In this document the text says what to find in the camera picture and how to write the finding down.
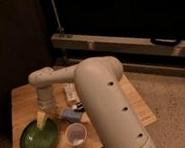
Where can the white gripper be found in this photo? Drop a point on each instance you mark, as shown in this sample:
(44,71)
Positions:
(45,101)

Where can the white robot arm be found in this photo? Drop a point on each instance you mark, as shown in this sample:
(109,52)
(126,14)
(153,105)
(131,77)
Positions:
(96,80)

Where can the green glass bowl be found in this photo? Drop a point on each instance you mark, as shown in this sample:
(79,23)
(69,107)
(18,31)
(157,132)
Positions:
(33,137)

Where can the wooden table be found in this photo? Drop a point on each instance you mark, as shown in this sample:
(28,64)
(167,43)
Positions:
(24,111)

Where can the blue sponge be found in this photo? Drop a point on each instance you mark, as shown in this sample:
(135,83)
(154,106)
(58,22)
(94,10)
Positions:
(70,115)

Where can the white remote control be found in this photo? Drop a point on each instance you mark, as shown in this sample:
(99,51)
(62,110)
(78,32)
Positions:
(70,93)

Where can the small black white bottle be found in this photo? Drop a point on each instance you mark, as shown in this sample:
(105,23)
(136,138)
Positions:
(78,107)

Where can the metal pole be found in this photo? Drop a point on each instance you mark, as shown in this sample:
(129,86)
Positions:
(60,28)

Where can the long grey case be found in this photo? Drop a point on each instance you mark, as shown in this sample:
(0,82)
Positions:
(117,44)

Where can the black case handle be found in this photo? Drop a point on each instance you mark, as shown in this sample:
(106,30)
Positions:
(165,42)

